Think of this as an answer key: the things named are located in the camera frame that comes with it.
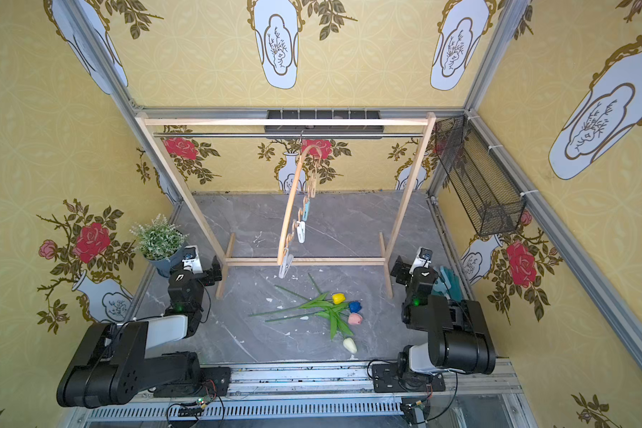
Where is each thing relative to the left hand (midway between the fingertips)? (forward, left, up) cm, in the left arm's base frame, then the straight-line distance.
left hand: (203, 257), depth 89 cm
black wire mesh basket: (+9, -93, +18) cm, 95 cm away
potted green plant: (+3, +12, +6) cm, 14 cm away
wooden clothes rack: (+2, -6, -6) cm, 9 cm away
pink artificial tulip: (-19, -50, -7) cm, 54 cm away
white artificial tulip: (-27, -47, -5) cm, 54 cm away
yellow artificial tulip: (-13, -44, -7) cm, 47 cm away
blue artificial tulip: (-15, -50, -7) cm, 53 cm away
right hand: (-1, -71, -2) cm, 71 cm away
